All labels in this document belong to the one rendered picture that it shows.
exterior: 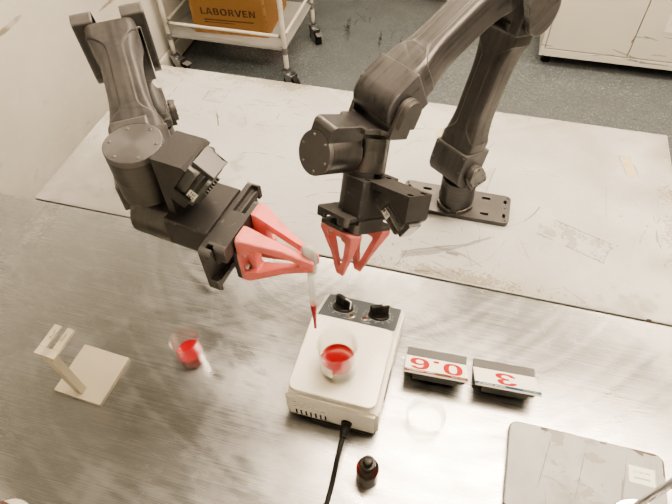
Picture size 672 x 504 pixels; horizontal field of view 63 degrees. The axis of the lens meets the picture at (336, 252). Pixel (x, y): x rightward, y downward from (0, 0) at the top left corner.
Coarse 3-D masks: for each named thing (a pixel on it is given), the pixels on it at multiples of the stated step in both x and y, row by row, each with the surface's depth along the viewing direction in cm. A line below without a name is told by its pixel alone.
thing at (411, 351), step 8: (408, 352) 84; (416, 352) 84; (424, 352) 84; (432, 352) 84; (440, 352) 84; (440, 360) 83; (448, 360) 83; (456, 360) 83; (464, 360) 83; (416, 376) 80; (424, 376) 80; (432, 376) 78; (440, 376) 77; (456, 376) 78; (448, 384) 80
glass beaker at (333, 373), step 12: (336, 324) 70; (324, 336) 70; (336, 336) 72; (348, 336) 70; (324, 348) 72; (324, 360) 67; (348, 360) 67; (324, 372) 70; (336, 372) 69; (348, 372) 70; (336, 384) 71
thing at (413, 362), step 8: (408, 360) 81; (416, 360) 82; (424, 360) 82; (432, 360) 82; (416, 368) 79; (424, 368) 79; (432, 368) 80; (440, 368) 80; (448, 368) 80; (456, 368) 81; (464, 368) 81; (464, 376) 78
